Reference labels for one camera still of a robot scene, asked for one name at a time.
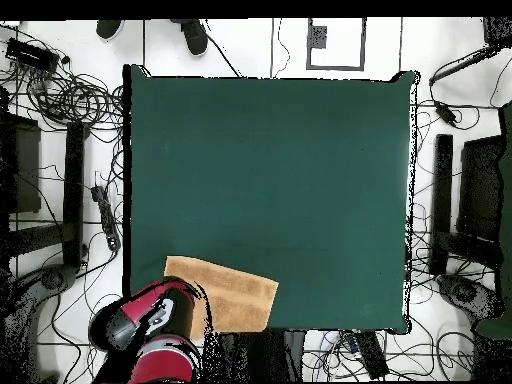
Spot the black stand bar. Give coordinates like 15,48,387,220
428,134,455,276
62,121,86,268

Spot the grey square floor frame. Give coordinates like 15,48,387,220
305,17,367,72

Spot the person's shoe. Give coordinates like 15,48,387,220
95,19,126,42
170,18,210,58

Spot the dark green table cloth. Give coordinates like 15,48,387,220
121,63,420,336

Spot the black flat panel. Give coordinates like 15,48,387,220
0,113,42,215
456,134,506,242

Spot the black cable tangle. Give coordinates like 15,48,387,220
0,67,124,133

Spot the black speckled box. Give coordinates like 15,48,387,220
482,16,512,48

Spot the yellow-orange terry towel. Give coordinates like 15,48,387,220
163,255,280,342

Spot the person's left shoe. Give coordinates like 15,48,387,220
170,18,210,58

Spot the long black box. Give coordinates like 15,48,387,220
353,330,390,380

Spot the black power adapter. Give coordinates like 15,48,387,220
434,100,458,126

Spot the black power strip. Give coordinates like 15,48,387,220
90,184,122,253

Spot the person's right shoe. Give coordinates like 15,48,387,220
95,19,126,42

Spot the black network switch box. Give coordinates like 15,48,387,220
5,38,61,74

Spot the black boom rod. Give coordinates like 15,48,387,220
428,45,499,86

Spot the long black cable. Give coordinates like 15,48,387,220
203,23,244,79

